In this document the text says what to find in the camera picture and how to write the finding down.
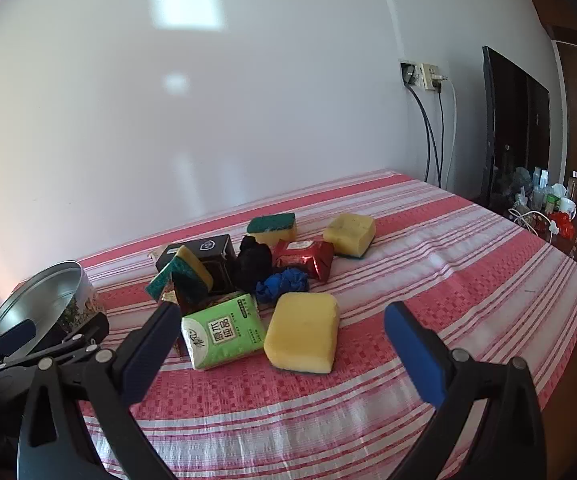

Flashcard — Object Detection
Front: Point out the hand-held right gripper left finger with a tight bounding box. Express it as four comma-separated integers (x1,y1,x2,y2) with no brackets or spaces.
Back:
16,302,184,480

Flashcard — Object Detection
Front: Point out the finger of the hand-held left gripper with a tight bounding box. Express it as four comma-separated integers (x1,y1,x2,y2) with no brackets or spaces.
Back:
28,312,111,362
0,318,37,359

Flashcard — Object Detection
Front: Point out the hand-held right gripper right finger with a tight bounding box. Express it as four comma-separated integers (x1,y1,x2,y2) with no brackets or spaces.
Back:
383,301,549,480

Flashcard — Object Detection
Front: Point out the round metal tin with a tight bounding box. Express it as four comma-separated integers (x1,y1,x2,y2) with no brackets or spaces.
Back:
0,260,106,356

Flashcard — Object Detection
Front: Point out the green tissue packet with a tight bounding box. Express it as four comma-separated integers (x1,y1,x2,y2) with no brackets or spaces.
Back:
181,293,265,372

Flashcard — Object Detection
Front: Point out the yellow sponge green scourer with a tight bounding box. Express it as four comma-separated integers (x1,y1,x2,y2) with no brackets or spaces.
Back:
146,245,214,303
323,213,377,260
263,291,341,376
247,212,298,244

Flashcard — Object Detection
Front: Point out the black box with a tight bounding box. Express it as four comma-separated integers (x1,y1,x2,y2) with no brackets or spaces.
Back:
156,234,236,296

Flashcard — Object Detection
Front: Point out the black cloth bundle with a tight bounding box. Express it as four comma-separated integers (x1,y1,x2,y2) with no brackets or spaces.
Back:
233,235,273,295

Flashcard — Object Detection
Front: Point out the blue cloth bundle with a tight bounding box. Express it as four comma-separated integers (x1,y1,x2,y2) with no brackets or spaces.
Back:
255,266,311,305

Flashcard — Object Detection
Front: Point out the red foil snack packet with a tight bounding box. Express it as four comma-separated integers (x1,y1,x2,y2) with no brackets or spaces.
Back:
272,239,335,282

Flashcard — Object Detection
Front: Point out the red striped tablecloth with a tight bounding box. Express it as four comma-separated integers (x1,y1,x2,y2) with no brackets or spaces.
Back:
11,169,577,480

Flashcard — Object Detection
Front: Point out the red plastic bag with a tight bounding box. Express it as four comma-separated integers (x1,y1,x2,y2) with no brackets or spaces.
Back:
549,211,577,241

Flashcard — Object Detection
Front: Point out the black television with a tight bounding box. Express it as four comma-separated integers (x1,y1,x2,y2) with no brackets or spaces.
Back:
482,46,552,216

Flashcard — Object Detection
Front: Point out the black cable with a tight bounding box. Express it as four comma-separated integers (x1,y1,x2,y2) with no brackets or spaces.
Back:
407,80,434,184
437,90,445,189

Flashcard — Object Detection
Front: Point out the white cable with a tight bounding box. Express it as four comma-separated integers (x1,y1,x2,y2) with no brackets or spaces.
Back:
446,80,457,192

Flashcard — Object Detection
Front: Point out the white wall socket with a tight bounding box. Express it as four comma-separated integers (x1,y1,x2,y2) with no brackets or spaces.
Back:
400,60,448,93

